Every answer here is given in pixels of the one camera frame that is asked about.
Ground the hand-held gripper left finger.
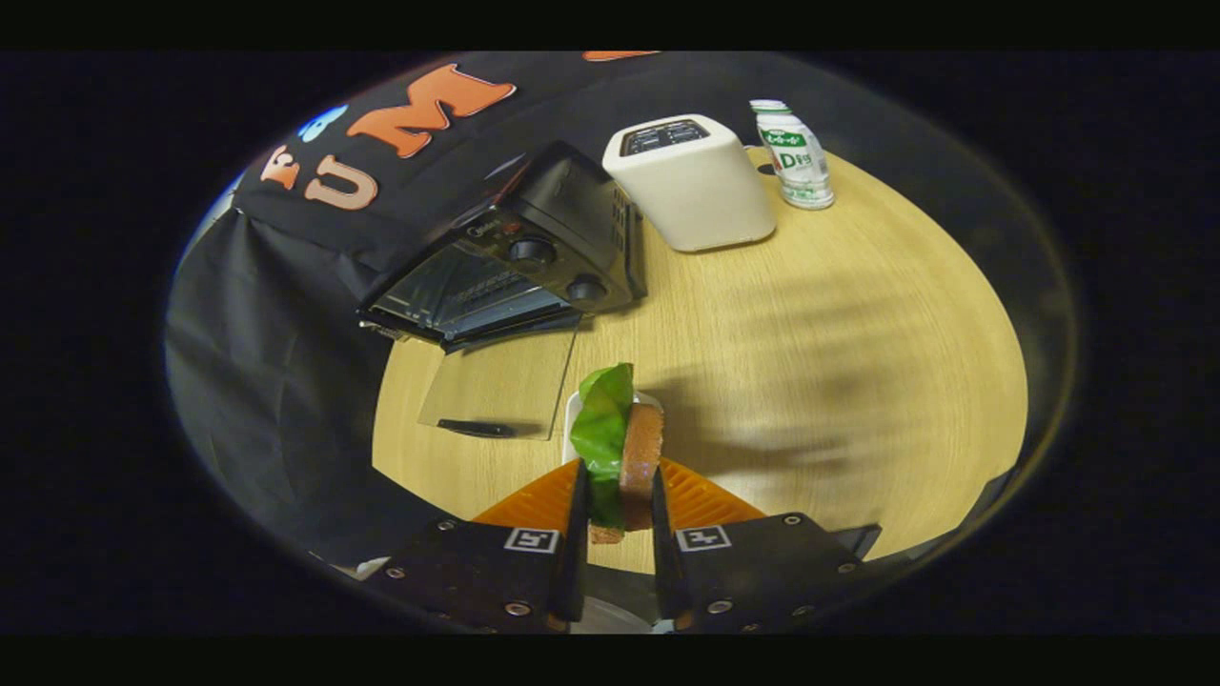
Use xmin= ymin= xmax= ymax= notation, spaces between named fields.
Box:
xmin=367 ymin=459 xmax=590 ymax=635

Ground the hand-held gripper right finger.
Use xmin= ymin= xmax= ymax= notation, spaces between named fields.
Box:
xmin=651 ymin=457 xmax=883 ymax=635

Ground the lettuce sandwich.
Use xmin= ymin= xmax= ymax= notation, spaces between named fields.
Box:
xmin=570 ymin=362 xmax=665 ymax=544

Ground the black toaster oven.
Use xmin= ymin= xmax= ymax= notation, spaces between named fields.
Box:
xmin=357 ymin=141 xmax=649 ymax=441

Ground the white pop-up toaster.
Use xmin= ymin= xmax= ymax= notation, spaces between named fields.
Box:
xmin=602 ymin=114 xmax=777 ymax=253

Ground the white rectangular plate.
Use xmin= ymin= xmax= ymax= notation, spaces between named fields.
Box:
xmin=562 ymin=389 xmax=663 ymax=466

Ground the black backdrop cloth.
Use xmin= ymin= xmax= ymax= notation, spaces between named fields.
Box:
xmin=164 ymin=50 xmax=1080 ymax=582

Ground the white green-label drink bottle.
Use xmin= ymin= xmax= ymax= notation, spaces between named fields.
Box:
xmin=749 ymin=99 xmax=836 ymax=211

